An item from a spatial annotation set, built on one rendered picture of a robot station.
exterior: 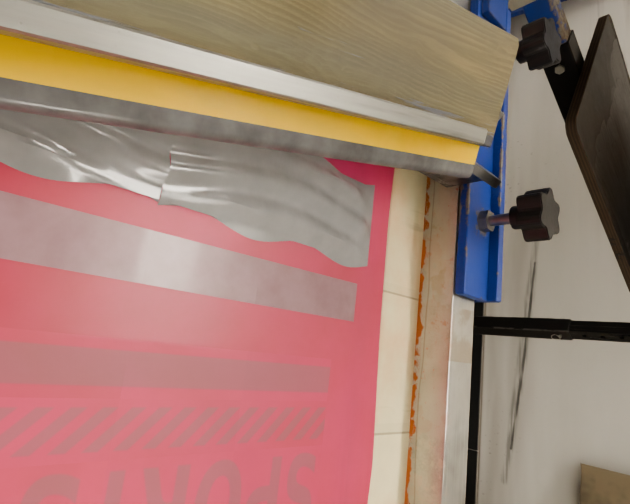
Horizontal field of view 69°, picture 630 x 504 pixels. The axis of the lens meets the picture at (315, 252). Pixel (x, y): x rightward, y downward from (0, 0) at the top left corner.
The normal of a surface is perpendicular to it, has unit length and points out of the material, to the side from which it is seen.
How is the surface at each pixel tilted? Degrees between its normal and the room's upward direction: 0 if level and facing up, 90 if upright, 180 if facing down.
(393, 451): 0
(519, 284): 90
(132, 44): 22
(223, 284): 0
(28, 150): 37
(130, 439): 0
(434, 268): 90
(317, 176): 32
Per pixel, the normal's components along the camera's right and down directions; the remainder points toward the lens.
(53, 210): 0.68, -0.07
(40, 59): 0.60, 0.31
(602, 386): -0.73, -0.22
